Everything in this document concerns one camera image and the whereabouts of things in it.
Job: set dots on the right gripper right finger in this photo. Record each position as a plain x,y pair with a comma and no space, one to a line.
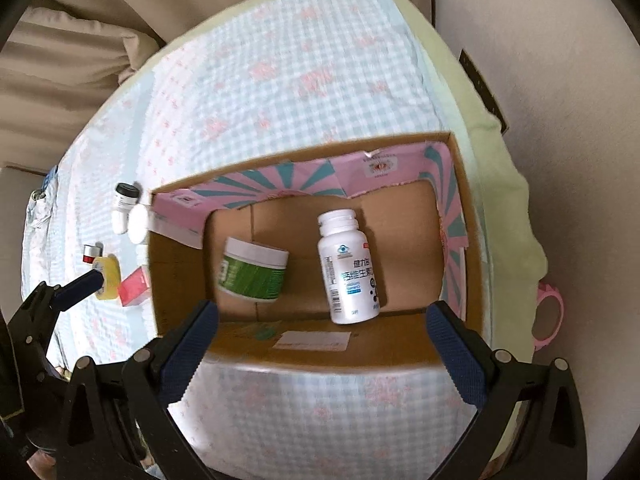
491,385

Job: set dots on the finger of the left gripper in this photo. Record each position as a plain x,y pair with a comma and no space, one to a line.
74,292

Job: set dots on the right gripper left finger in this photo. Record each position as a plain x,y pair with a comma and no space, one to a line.
157,376

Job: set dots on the yellow tape roll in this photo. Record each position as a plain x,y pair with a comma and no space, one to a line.
109,268

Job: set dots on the red tube white cap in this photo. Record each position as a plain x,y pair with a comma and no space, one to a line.
135,288

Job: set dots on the white lid pale jar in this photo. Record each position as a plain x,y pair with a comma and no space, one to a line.
138,226

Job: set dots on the grey jar black lid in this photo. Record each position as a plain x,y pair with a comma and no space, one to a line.
126,196

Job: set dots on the small red cap jar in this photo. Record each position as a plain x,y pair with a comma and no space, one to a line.
91,252

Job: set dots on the light denim cloth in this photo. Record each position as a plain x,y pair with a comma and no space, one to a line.
42,199

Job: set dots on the light green mattress pad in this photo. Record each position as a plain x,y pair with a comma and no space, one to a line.
512,258

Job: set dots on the green label white jar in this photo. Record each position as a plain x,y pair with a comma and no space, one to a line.
251,271

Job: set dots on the white pill bottle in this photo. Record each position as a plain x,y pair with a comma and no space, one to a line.
347,268

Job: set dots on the cardboard box pink flaps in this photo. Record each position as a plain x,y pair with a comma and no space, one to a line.
412,199

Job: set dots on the beige curtain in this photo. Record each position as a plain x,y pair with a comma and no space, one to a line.
64,58

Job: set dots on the black perforated strip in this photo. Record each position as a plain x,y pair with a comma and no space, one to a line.
481,87

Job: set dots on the checkered pink blue blanket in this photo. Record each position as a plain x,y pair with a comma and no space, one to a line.
263,78

